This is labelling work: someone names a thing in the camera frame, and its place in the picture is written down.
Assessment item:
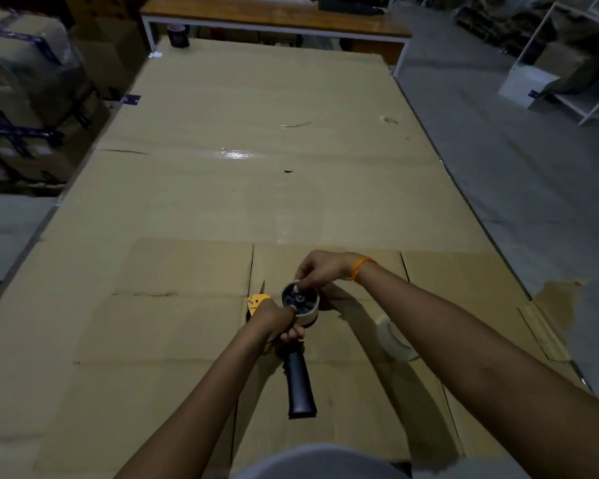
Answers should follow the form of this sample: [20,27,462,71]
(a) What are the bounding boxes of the person's right hand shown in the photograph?
[294,249,365,295]

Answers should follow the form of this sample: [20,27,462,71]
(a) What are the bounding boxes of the person's left hand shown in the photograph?
[244,297,308,356]

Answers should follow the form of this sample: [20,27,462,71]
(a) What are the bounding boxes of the cardboard tape core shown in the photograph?
[281,280,322,329]

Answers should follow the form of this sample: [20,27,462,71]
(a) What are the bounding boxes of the black yellow tape dispenser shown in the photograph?
[244,280,323,420]

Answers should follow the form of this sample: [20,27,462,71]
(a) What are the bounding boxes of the clear tape roll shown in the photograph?
[375,316,421,364]

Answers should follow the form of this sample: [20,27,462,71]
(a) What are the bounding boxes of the person's left forearm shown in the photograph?
[114,333,276,479]

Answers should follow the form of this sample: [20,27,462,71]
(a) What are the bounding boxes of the person's right forearm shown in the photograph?
[354,261,599,479]

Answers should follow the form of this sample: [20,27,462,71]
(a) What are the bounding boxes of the white box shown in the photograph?
[497,64,562,110]

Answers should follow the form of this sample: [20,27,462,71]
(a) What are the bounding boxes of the open brown cardboard box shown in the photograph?
[69,17,148,101]

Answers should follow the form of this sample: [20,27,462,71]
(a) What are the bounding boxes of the stack of cartons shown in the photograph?
[0,7,112,189]

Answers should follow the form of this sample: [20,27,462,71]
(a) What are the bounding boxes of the large cardboard sheet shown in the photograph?
[0,37,591,479]

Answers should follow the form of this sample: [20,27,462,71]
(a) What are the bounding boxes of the grey shirt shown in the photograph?
[232,443,411,479]

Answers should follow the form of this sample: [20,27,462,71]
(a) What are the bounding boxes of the black keyboard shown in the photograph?
[317,0,387,17]

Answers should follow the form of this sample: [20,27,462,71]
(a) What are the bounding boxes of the black cup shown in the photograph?
[167,23,191,49]

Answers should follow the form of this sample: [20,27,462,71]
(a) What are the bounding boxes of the white metal rack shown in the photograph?
[511,0,599,127]

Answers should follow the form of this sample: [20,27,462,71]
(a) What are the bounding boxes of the pile of cardboard scraps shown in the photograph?
[451,0,555,59]

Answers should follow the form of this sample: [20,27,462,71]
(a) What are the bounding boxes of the orange thread bracelet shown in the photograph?
[349,257,376,285]

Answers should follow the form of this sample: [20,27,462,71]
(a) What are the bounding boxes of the wooden desk with white frame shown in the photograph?
[139,0,413,79]

